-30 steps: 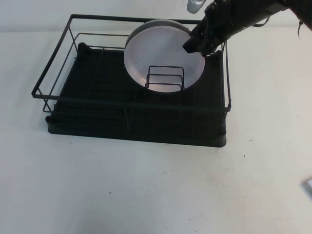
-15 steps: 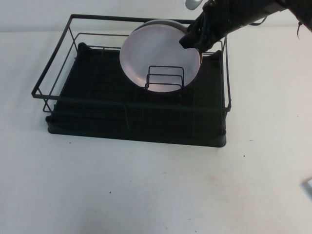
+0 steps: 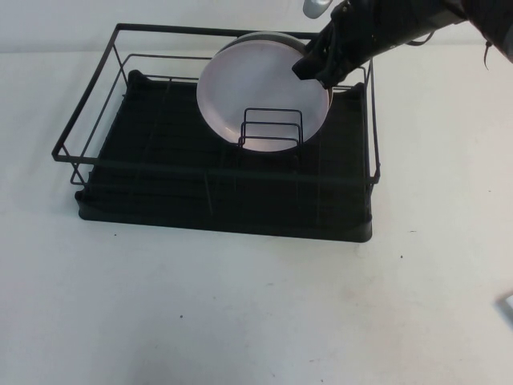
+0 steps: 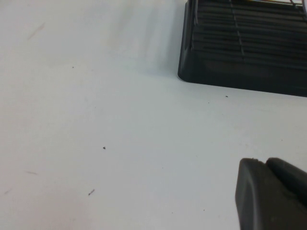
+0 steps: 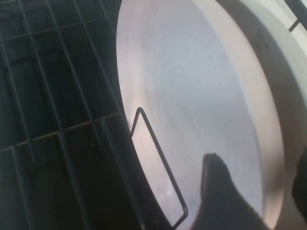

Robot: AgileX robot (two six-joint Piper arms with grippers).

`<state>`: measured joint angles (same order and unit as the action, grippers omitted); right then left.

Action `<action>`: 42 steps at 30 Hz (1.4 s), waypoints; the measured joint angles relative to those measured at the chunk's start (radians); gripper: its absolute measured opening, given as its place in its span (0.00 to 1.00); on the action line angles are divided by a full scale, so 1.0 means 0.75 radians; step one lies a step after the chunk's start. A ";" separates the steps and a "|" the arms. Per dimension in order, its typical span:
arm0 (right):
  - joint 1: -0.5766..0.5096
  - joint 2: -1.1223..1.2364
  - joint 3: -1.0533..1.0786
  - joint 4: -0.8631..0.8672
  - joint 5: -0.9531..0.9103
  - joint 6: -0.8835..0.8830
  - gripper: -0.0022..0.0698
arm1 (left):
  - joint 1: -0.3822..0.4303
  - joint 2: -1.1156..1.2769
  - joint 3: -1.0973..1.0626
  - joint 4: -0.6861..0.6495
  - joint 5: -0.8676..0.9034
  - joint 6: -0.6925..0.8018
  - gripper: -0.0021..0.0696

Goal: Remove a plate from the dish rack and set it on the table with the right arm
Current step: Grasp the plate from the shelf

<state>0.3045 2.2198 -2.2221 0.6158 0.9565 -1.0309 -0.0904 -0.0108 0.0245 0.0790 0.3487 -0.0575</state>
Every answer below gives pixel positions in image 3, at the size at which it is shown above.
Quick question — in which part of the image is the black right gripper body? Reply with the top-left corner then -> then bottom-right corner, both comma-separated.
310,2 -> 392,81

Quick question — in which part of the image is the pink round plate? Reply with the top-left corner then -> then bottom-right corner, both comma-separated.
196,43 -> 332,156

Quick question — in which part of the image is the grey round plate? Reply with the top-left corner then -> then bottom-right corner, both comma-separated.
218,31 -> 313,55

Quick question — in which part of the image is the black plastic drain tray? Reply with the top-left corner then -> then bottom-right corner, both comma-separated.
74,70 -> 374,245

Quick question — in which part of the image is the black wire dish rack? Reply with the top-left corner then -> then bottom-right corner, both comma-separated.
50,22 -> 381,197

